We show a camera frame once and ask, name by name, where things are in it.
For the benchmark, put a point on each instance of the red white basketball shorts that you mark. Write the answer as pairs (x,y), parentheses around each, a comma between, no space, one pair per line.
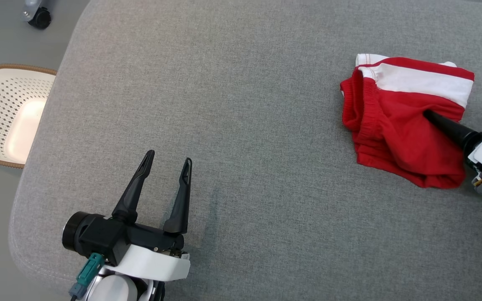
(391,138)

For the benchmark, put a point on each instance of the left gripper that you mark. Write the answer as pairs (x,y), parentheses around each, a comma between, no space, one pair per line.
(153,263)

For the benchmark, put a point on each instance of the black caster wheel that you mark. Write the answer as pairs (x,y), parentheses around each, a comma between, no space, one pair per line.
(40,19)

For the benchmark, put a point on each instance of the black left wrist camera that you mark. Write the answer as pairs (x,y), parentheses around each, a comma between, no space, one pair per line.
(98,238)

